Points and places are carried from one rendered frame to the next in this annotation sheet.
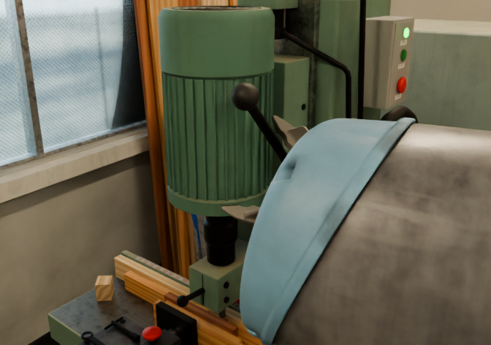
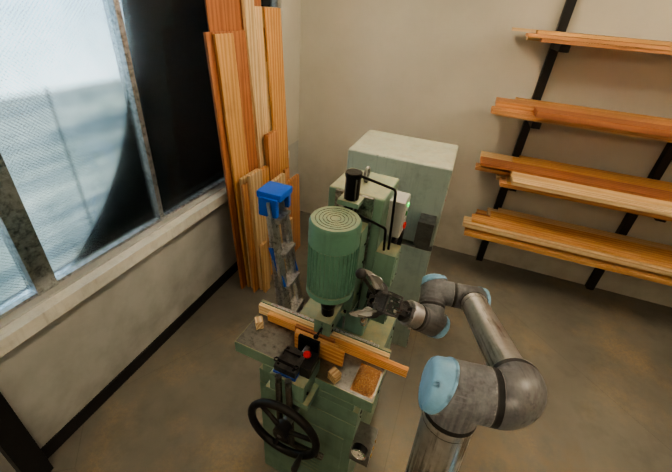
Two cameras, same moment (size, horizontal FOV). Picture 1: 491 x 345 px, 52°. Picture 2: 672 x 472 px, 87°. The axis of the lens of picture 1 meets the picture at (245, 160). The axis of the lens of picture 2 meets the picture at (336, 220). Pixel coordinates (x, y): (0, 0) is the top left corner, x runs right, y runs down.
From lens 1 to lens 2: 0.66 m
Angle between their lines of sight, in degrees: 19
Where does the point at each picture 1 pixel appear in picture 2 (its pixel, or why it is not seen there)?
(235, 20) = (351, 234)
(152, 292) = (285, 322)
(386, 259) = (459, 405)
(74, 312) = (248, 338)
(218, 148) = (338, 280)
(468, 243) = (474, 403)
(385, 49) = (400, 214)
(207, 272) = (324, 321)
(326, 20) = (377, 208)
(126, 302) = (271, 328)
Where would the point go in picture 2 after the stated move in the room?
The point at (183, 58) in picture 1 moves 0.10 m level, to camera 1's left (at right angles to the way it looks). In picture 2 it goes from (326, 249) to (295, 251)
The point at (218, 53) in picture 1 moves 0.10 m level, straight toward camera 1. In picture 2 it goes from (343, 247) to (354, 267)
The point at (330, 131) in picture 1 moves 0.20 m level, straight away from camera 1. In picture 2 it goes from (444, 373) to (417, 301)
